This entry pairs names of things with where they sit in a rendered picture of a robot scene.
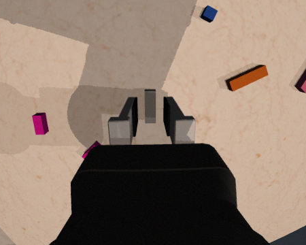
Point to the grey rod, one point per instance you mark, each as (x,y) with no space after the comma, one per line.
(150,105)

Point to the small blue cube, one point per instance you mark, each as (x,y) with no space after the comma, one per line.
(209,14)

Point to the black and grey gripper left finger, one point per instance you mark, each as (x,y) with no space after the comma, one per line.
(122,129)

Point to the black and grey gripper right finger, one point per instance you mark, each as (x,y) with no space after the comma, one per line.
(179,127)

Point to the orange rod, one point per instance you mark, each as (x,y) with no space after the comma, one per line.
(246,77)

